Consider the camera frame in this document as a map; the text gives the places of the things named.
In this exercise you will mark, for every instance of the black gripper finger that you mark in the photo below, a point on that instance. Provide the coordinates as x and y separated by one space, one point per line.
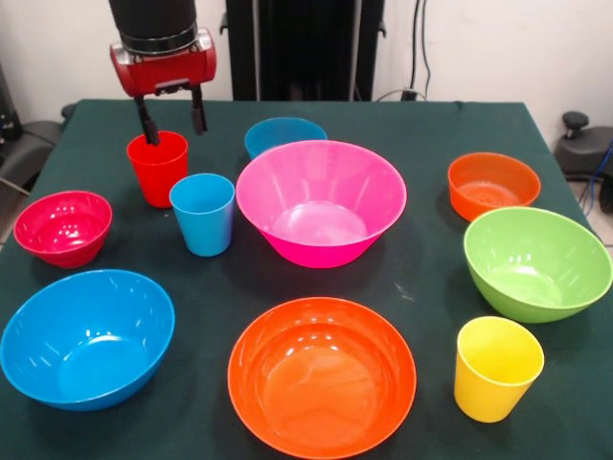
198 117
149 129

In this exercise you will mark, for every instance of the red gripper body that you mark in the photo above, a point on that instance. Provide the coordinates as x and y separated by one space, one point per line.
165 69

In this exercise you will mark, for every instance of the red cup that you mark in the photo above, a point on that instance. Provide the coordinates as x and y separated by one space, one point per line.
155 177

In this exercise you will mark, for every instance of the large pink bowl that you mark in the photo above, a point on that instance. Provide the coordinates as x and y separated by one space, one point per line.
321 206

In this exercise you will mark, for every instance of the small blue bowl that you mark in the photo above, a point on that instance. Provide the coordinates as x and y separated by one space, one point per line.
278 131

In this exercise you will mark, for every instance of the blue cup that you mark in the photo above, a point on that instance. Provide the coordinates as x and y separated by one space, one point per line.
203 225

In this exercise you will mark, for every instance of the small crimson bowl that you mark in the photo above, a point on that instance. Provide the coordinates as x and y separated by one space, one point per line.
62 230

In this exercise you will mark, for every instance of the dark green tablecloth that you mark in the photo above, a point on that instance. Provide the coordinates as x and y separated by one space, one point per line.
215 287

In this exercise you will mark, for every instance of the large blue bowl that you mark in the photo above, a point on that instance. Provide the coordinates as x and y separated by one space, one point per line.
86 345

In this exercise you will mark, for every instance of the large orange bowl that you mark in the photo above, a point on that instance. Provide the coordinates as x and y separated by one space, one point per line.
321 383

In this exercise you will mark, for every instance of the small orange bowl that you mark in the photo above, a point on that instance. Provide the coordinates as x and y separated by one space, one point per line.
488 182

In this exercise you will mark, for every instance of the green bowl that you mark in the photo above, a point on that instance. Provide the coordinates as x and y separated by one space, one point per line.
531 268

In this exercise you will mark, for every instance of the yellow cup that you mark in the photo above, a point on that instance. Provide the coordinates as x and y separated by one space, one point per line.
488 383

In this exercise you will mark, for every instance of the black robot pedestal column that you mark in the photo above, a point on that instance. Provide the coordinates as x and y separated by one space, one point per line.
297 48

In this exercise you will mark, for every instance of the black pedestal leg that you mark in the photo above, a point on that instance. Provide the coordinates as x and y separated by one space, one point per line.
29 144
582 153

